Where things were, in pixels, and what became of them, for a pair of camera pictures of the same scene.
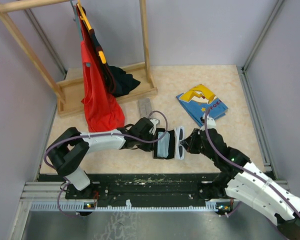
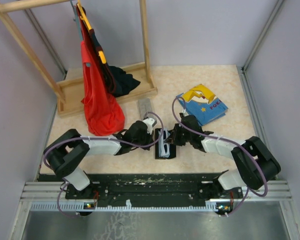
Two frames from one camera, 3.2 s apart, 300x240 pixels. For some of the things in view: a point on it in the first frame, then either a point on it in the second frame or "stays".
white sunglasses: x=179 y=152 → x=164 y=151
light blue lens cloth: x=163 y=145 stays
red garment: x=104 y=110 stays
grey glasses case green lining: x=144 y=107 stays
